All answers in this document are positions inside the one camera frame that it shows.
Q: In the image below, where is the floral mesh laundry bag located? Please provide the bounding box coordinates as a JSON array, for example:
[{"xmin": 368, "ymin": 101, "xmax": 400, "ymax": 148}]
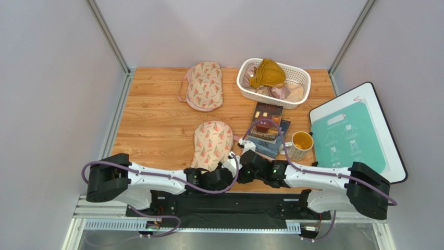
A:
[{"xmin": 191, "ymin": 121, "xmax": 239, "ymax": 171}]

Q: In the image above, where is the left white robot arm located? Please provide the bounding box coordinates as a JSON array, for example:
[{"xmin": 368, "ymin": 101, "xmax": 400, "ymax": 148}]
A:
[{"xmin": 81, "ymin": 152, "xmax": 242, "ymax": 210}]

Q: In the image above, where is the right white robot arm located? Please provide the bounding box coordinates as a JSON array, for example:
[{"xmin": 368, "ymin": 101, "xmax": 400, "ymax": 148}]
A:
[{"xmin": 238, "ymin": 149, "xmax": 396, "ymax": 220}]

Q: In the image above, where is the pink satin bra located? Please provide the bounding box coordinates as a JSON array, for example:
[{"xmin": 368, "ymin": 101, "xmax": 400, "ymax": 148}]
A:
[{"xmin": 241, "ymin": 65, "xmax": 304, "ymax": 102}]

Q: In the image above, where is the mustard yellow bra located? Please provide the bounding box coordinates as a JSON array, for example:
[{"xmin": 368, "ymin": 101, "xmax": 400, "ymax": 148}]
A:
[{"xmin": 250, "ymin": 58, "xmax": 286, "ymax": 88}]

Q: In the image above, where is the blue book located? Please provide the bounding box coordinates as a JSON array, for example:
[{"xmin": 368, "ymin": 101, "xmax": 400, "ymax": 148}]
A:
[{"xmin": 246, "ymin": 120, "xmax": 291, "ymax": 160}]

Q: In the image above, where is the dark brown book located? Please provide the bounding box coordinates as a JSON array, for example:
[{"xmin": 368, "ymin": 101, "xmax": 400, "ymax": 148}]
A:
[{"xmin": 248, "ymin": 102, "xmax": 283, "ymax": 144}]

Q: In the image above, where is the white mug yellow inside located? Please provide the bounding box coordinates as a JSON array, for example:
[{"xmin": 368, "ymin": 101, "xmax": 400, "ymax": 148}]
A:
[{"xmin": 279, "ymin": 131, "xmax": 314, "ymax": 161}]

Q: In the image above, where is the white plastic basket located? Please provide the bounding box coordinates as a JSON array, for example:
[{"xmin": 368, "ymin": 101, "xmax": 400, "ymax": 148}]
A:
[{"xmin": 237, "ymin": 58, "xmax": 311, "ymax": 109}]

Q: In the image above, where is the teal folding board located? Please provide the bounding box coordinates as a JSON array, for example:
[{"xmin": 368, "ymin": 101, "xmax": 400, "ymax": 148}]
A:
[{"xmin": 312, "ymin": 102, "xmax": 386, "ymax": 173}]

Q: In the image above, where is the white tray black rim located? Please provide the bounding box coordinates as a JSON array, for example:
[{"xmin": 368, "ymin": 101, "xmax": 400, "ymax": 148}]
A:
[{"xmin": 309, "ymin": 82, "xmax": 408, "ymax": 184}]

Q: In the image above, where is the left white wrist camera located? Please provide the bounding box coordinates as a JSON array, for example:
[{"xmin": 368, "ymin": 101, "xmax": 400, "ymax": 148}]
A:
[{"xmin": 222, "ymin": 156, "xmax": 242, "ymax": 177}]

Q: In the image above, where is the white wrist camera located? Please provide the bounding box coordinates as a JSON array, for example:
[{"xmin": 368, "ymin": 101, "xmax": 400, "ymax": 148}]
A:
[
  {"xmin": 222, "ymin": 156, "xmax": 242, "ymax": 177},
  {"xmin": 238, "ymin": 138, "xmax": 256, "ymax": 155}
]

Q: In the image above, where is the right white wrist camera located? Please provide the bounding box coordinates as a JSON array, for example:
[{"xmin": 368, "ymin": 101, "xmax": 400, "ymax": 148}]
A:
[{"xmin": 238, "ymin": 138, "xmax": 256, "ymax": 155}]

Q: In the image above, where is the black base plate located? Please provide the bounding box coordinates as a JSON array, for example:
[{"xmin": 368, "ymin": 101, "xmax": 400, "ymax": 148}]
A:
[{"xmin": 141, "ymin": 191, "xmax": 331, "ymax": 229}]

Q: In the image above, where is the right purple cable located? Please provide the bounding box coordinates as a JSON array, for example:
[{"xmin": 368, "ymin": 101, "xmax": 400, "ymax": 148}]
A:
[{"xmin": 241, "ymin": 119, "xmax": 398, "ymax": 243}]

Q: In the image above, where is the aluminium frame rail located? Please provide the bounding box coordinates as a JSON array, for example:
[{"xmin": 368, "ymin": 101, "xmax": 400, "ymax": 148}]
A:
[{"xmin": 63, "ymin": 193, "xmax": 396, "ymax": 249}]

